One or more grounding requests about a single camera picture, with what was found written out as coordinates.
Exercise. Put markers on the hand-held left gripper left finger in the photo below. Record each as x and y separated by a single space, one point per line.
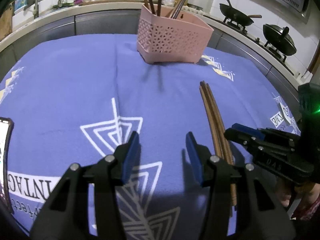
131 155

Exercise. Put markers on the gas stove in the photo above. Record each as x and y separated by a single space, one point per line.
255 37

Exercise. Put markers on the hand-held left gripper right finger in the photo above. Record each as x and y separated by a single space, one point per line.
193 155

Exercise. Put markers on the black pan with lid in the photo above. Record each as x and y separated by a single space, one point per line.
280 41

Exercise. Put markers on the wooden cutting board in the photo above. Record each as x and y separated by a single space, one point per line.
6 20

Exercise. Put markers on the pink plastic utensil basket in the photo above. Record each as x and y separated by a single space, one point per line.
172 40

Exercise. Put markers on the bundle of wooden chopsticks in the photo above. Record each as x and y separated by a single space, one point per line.
212 115

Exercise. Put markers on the black smartphone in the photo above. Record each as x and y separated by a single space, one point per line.
5 135

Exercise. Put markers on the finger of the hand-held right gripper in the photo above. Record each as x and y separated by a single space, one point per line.
252 131
270 152

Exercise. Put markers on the blue printed tablecloth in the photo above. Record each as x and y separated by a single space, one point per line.
75 92

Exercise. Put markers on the person's right hand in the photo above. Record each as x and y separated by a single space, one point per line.
286 192

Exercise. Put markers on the tray of eggs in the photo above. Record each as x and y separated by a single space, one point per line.
196 9

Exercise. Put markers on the purple vegetable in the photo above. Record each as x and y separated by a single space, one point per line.
78 1

